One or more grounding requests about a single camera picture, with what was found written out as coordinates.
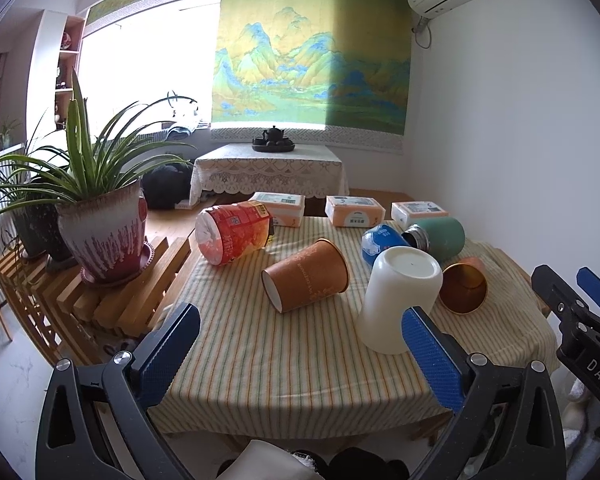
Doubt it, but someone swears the white plastic cup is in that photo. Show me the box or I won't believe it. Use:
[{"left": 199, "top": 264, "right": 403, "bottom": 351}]
[{"left": 355, "top": 246, "right": 443, "bottom": 356}]

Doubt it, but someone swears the copper metal cup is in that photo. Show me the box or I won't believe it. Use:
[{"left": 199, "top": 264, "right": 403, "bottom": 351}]
[{"left": 439, "top": 257, "right": 488, "bottom": 314}]

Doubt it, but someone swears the red instant noodle cup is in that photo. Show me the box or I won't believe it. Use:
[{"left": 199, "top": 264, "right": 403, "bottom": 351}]
[{"left": 194, "top": 200, "right": 274, "bottom": 266}]

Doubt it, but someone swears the blue orange drink cup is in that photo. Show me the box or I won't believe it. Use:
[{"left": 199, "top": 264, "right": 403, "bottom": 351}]
[{"left": 361, "top": 223, "right": 410, "bottom": 266}]

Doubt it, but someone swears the brown paper cup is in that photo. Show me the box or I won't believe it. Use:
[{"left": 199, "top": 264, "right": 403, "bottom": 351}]
[{"left": 261, "top": 238, "right": 350, "bottom": 313}]

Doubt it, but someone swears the white gloved right hand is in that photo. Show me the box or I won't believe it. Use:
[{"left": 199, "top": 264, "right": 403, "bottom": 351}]
[{"left": 562, "top": 378, "right": 600, "bottom": 478}]

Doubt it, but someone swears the wooden slat plant stand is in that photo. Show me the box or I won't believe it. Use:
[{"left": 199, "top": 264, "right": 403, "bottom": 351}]
[{"left": 0, "top": 236, "right": 199, "bottom": 364}]

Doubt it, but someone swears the striped tablecloth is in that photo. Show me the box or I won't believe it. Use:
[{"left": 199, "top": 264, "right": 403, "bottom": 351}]
[{"left": 147, "top": 216, "right": 562, "bottom": 441}]

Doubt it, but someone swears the green thermos bottle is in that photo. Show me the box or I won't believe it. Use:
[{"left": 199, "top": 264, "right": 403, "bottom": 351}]
[{"left": 401, "top": 217, "right": 466, "bottom": 262}]

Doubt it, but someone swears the red white flower pot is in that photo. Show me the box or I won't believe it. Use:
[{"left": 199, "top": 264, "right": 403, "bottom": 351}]
[{"left": 56, "top": 180, "right": 154, "bottom": 286}]

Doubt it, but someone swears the right tissue pack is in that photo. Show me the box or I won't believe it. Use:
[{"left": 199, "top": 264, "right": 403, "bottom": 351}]
[{"left": 390, "top": 200, "right": 450, "bottom": 230}]

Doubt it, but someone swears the tissue pack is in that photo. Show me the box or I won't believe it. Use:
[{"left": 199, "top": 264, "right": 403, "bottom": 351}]
[
  {"left": 390, "top": 200, "right": 450, "bottom": 230},
  {"left": 250, "top": 192, "right": 306, "bottom": 228},
  {"left": 325, "top": 196, "right": 386, "bottom": 229}
]

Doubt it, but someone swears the black bag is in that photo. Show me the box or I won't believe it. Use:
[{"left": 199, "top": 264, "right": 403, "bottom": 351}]
[{"left": 140, "top": 162, "right": 193, "bottom": 210}]

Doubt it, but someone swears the dark small plant pot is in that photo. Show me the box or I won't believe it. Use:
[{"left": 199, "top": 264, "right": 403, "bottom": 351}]
[{"left": 12, "top": 204, "right": 76, "bottom": 273}]

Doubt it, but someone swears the middle tissue pack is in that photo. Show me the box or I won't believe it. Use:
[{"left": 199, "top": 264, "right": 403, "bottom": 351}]
[{"left": 325, "top": 196, "right": 386, "bottom": 229}]

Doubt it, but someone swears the left tissue pack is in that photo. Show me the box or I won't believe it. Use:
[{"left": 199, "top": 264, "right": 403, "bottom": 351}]
[{"left": 250, "top": 192, "right": 306, "bottom": 228}]

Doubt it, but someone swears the green spider plant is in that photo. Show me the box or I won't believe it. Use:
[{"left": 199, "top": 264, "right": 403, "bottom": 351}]
[{"left": 0, "top": 73, "right": 196, "bottom": 216}]

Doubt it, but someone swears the lace covered side table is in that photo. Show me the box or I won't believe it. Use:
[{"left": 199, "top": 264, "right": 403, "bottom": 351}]
[{"left": 189, "top": 143, "right": 349, "bottom": 205}]

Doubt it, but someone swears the landscape painting roller blind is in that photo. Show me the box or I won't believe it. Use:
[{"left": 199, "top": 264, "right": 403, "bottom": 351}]
[{"left": 211, "top": 0, "right": 412, "bottom": 153}]

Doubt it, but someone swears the white wall shelf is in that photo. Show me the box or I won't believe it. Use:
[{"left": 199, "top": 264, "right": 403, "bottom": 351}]
[{"left": 54, "top": 15, "right": 86, "bottom": 130}]

